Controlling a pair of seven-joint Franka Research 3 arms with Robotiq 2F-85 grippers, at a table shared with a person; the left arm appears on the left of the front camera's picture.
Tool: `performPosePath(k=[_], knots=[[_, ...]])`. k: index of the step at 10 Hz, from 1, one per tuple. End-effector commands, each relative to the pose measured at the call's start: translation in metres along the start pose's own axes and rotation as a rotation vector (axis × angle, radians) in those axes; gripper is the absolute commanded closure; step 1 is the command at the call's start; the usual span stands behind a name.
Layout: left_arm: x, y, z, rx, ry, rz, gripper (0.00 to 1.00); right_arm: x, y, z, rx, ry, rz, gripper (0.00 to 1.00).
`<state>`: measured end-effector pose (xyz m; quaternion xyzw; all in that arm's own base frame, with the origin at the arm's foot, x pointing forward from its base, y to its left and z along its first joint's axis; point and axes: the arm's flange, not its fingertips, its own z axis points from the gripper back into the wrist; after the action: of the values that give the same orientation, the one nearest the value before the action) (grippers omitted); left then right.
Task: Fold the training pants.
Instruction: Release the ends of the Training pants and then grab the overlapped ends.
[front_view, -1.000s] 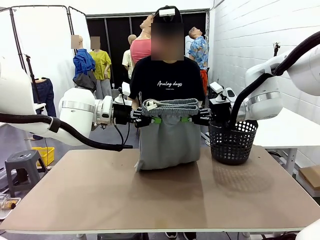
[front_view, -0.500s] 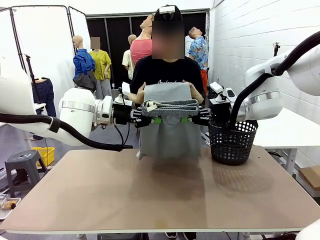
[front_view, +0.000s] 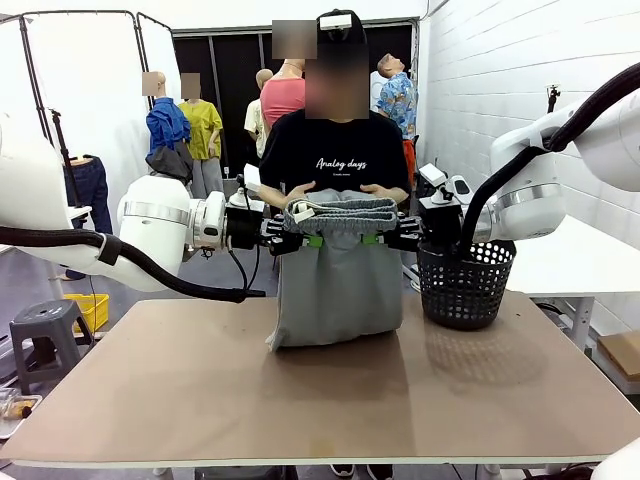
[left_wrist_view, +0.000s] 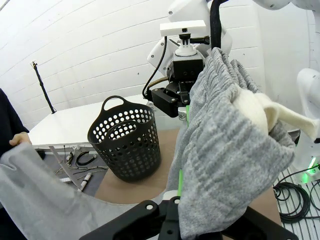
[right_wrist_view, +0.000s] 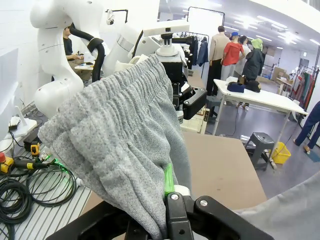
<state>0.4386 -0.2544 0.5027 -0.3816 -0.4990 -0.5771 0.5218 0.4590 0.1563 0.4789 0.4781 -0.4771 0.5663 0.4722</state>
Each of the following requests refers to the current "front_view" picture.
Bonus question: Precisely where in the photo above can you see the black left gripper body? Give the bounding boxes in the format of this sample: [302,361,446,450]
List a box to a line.
[224,202,274,250]

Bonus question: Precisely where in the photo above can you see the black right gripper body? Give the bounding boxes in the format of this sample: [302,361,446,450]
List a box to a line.
[417,198,464,251]

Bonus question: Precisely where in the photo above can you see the grey training pants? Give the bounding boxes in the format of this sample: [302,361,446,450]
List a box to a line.
[264,197,405,353]

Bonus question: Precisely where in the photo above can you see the person's right forearm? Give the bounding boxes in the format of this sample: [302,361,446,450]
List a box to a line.
[259,184,296,207]

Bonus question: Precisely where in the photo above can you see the person's right hand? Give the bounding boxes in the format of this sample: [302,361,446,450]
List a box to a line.
[284,180,319,204]

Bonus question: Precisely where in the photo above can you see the person's left hand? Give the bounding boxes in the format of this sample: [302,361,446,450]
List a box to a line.
[359,183,396,201]

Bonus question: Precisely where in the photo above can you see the black perforated plastic basket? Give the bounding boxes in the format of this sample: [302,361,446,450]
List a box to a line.
[417,239,517,331]

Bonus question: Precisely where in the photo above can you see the mannequin in cream shirt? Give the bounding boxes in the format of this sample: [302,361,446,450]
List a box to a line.
[243,68,275,161]

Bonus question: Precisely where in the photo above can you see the mannequin in yellow shirt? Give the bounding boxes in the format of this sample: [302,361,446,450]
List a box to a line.
[178,73,225,199]

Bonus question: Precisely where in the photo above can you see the mannequin in pink top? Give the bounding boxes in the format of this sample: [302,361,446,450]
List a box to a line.
[259,19,309,129]

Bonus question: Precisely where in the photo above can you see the mannequin in blue shirt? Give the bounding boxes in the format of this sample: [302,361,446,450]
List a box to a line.
[144,71,195,187]

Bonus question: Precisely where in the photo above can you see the mannequin in floral shirt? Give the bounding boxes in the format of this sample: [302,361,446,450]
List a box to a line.
[375,52,419,191]

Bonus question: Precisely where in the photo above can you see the black curtain backdrop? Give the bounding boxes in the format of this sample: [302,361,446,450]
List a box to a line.
[171,17,419,177]

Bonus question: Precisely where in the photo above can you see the white side table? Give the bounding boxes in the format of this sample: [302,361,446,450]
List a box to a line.
[507,212,640,351]

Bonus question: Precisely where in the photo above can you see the yellow plastic crate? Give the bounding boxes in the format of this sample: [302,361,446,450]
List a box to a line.
[63,293,110,335]

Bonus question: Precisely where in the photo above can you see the narrow white backdrop panel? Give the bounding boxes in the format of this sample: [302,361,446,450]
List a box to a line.
[135,12,175,101]

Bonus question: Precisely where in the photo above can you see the black cap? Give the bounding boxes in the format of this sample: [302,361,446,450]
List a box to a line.
[315,8,369,50]

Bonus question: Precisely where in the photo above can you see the tall black tripod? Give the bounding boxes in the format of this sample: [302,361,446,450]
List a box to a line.
[47,107,81,201]

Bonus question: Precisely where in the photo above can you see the grey plastic stool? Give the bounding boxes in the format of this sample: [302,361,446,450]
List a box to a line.
[9,299,95,396]

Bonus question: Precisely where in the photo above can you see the wide white backdrop panel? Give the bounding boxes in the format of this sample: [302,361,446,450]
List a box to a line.
[0,10,147,181]

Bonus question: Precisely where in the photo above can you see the brown cardboard box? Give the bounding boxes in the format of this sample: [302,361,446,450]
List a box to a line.
[597,330,640,384]

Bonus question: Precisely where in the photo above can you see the white tray with snacks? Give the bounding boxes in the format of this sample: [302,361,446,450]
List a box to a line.
[0,387,44,441]

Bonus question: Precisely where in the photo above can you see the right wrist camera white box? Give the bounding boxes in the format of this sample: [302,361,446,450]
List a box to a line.
[418,163,449,188]

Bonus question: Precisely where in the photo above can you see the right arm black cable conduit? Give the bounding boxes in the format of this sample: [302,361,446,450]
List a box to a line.
[459,62,640,261]

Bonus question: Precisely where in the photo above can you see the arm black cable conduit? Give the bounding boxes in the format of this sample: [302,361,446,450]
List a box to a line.
[0,225,251,304]
[459,62,640,261]

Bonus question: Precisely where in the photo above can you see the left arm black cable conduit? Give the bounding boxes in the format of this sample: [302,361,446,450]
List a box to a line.
[0,225,251,304]

